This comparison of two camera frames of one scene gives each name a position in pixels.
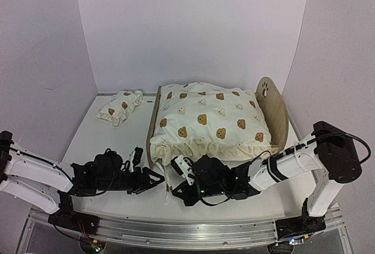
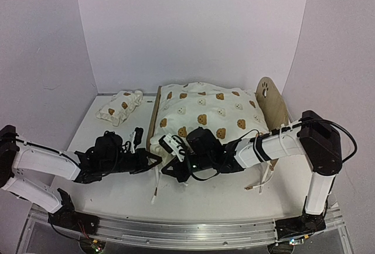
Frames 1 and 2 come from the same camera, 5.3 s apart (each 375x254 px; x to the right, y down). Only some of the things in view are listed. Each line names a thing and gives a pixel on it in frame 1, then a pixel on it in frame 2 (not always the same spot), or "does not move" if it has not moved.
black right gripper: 190,200 to 181,175
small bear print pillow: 117,108 does not move
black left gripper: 144,185 to 144,165
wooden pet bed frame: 269,93 does not move
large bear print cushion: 200,119 does not move
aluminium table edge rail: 113,93 does not move
